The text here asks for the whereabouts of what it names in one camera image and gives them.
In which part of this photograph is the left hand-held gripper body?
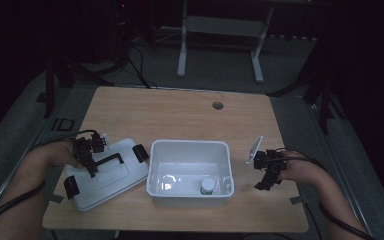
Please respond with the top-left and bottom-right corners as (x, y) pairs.
(72, 131), (110, 168)

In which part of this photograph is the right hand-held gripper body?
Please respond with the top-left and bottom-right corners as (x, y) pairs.
(245, 135), (288, 184)

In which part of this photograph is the white lid with black handle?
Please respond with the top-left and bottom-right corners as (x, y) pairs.
(63, 137), (150, 213)

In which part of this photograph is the white jar with green base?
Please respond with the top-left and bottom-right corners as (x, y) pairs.
(199, 177), (216, 196)

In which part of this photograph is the white plastic storage box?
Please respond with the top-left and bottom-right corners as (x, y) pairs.
(145, 139), (236, 208)

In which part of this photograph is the person's left hand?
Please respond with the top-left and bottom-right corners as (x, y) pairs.
(50, 141), (84, 170)

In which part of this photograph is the person's right hand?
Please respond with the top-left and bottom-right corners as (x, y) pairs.
(278, 149), (318, 186)

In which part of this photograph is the black metal stand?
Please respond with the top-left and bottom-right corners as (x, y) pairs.
(268, 39), (348, 136)
(42, 53), (115, 120)

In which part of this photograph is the dark rack with red light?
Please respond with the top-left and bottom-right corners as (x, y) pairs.
(111, 0), (135, 65)

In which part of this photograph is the black floor cable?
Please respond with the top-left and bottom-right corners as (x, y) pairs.
(126, 43), (158, 90)

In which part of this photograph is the white metal desk frame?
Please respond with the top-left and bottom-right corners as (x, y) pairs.
(176, 0), (277, 85)

